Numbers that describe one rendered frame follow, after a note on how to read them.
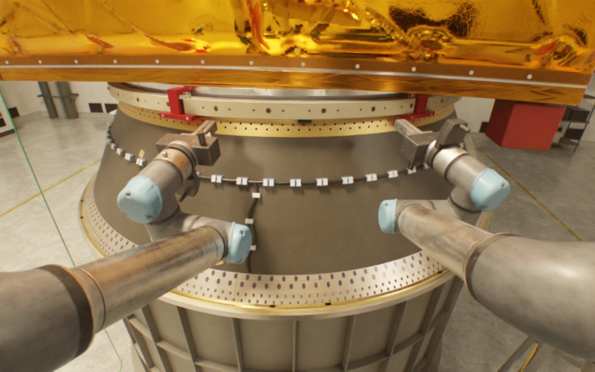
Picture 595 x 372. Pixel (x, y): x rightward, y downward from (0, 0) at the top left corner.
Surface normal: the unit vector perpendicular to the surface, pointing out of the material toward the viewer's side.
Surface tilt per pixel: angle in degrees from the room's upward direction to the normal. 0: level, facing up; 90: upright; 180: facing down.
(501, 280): 69
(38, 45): 129
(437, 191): 62
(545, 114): 90
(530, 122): 90
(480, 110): 90
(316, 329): 90
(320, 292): 43
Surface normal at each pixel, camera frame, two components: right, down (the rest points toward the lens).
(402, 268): 0.26, -0.34
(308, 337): 0.10, 0.47
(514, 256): -0.65, -0.71
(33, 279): 0.40, -0.91
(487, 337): 0.01, -0.88
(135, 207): -0.19, 0.61
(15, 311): 0.71, -0.55
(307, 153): 0.09, 0.00
